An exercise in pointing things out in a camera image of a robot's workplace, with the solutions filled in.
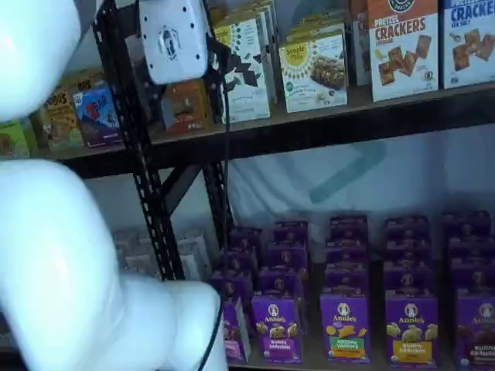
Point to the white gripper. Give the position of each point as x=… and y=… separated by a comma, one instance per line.
x=181, y=65

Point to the purple Annie's box pink patch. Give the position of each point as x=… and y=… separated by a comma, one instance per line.
x=232, y=288
x=245, y=237
x=237, y=263
x=236, y=332

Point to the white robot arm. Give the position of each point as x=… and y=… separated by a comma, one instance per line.
x=58, y=251

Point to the orange snack box with woman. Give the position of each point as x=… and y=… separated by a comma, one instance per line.
x=189, y=108

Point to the white Sweet Thins box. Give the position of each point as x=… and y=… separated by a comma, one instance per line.
x=247, y=100
x=243, y=13

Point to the blue Z Bar box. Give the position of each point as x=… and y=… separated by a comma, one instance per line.
x=96, y=116

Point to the black metal shelf rack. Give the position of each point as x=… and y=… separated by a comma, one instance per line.
x=309, y=131
x=104, y=166

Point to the yellow Bobo's box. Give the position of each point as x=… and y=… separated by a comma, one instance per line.
x=62, y=120

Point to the Simple Mills bars box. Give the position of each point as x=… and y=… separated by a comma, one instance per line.
x=317, y=23
x=313, y=77

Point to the orange crackers box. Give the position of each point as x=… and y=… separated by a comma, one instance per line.
x=359, y=46

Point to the green snack box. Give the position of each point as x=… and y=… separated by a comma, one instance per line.
x=11, y=139

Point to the white organic pantry box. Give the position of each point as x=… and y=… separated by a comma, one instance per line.
x=133, y=251
x=193, y=255

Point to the purple Annie's bunny grahams box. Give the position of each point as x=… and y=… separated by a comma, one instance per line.
x=290, y=232
x=276, y=332
x=286, y=255
x=278, y=282

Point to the white crackers box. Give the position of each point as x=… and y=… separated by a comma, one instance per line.
x=402, y=58
x=470, y=46

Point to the purple Annie's box green patch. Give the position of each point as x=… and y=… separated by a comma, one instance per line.
x=344, y=332
x=348, y=228
x=346, y=282
x=346, y=253

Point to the purple Annie's box yellow patch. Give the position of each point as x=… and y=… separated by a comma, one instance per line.
x=406, y=230
x=408, y=282
x=406, y=255
x=412, y=332

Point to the purple Annie's box brown bunnies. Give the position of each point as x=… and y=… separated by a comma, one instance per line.
x=477, y=336
x=468, y=224
x=470, y=251
x=473, y=282

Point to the teal tape strip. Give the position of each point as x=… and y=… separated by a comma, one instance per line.
x=348, y=174

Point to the white backdrop sheet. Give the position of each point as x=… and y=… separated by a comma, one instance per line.
x=425, y=174

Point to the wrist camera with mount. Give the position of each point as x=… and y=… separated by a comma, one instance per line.
x=216, y=58

